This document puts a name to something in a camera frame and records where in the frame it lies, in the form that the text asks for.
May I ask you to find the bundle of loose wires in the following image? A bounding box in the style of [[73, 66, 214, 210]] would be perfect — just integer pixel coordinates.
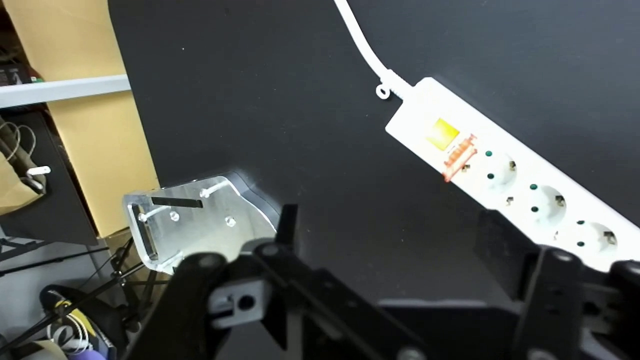
[[0, 232, 147, 360]]

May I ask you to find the grey metal bar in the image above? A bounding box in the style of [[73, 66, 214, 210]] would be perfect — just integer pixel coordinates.
[[0, 73, 134, 113]]

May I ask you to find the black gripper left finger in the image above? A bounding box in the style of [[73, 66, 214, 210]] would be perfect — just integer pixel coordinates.
[[125, 203, 430, 360]]

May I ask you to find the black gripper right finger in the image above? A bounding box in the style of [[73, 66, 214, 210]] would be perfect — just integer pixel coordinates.
[[510, 244, 640, 360]]

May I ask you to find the thick white power strip cable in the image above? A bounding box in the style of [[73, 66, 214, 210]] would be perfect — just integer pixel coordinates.
[[333, 0, 420, 104]]

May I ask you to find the clear plastic bracket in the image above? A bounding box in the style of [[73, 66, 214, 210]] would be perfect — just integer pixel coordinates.
[[123, 172, 285, 276]]

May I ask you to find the white extension cord power strip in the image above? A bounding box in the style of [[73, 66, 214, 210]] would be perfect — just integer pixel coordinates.
[[384, 74, 640, 276]]

